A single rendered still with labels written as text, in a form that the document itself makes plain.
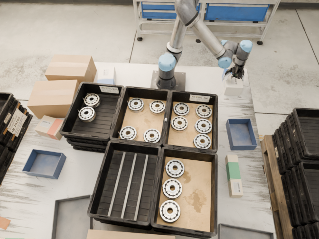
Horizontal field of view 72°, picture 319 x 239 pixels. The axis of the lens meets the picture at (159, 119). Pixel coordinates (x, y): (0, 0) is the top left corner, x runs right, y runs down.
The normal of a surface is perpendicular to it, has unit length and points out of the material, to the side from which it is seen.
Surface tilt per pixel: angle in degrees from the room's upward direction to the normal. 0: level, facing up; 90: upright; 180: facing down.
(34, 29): 0
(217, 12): 90
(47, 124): 0
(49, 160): 0
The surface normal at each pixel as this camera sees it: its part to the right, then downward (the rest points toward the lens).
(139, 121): -0.03, -0.54
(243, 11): -0.09, 0.84
